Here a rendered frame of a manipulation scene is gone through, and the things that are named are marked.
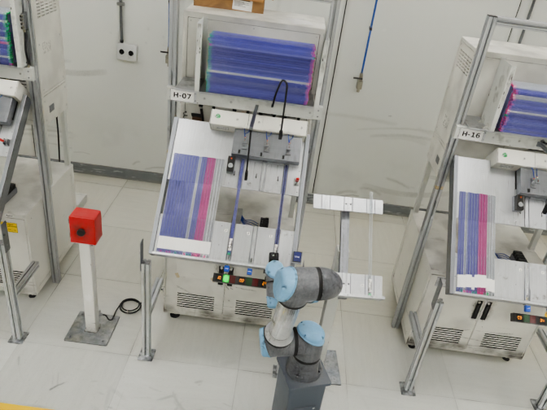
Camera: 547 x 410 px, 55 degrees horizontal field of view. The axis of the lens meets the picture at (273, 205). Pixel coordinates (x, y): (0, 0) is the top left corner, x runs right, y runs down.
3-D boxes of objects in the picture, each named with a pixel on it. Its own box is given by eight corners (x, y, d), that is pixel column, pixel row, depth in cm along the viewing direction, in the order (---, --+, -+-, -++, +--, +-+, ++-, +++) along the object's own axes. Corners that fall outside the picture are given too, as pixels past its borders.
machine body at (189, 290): (278, 335, 313) (293, 251, 282) (163, 320, 313) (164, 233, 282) (283, 269, 369) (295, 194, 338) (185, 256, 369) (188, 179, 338)
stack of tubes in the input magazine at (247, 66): (308, 106, 255) (317, 50, 242) (204, 91, 255) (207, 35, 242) (308, 97, 266) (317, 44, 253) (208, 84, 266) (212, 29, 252)
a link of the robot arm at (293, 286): (294, 361, 212) (325, 289, 172) (257, 363, 209) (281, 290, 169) (290, 334, 220) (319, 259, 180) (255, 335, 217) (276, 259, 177)
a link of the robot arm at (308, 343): (324, 362, 212) (330, 338, 205) (291, 364, 209) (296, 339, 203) (317, 341, 222) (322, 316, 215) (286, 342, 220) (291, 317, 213)
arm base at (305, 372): (326, 380, 217) (330, 363, 212) (291, 385, 212) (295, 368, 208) (314, 353, 229) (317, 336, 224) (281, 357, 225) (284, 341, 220)
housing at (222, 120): (304, 146, 274) (306, 136, 260) (211, 133, 273) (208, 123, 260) (305, 132, 276) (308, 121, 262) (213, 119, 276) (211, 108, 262)
